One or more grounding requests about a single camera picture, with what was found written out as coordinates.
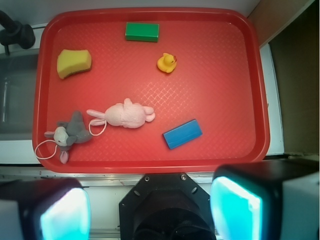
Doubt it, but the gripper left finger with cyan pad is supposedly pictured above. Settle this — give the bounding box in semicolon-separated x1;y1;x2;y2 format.
0;178;91;240

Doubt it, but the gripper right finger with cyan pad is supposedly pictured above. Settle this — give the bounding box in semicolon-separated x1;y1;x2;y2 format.
210;159;320;240

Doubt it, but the yellow sponge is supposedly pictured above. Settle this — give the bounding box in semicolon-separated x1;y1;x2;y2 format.
56;49;92;79

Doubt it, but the green rectangular sponge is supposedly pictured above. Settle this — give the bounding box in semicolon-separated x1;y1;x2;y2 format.
125;22;160;43

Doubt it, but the grey plush bunny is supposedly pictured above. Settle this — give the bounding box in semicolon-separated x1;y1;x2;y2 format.
34;110;93;164

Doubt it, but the blue rectangular block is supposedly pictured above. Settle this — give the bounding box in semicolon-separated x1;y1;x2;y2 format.
162;119;203;150

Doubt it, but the pink plush bunny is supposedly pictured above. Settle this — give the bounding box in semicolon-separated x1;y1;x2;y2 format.
86;98;156;137

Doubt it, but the metal sink basin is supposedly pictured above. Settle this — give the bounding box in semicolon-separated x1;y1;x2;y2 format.
0;49;39;141

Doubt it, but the red plastic tray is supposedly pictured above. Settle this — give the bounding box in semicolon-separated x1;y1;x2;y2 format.
32;8;270;174

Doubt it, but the yellow rubber duck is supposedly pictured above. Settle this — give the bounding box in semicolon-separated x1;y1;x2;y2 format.
156;52;177;74

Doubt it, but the black octagonal mount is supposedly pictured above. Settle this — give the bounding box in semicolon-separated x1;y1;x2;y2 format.
118;173;217;240

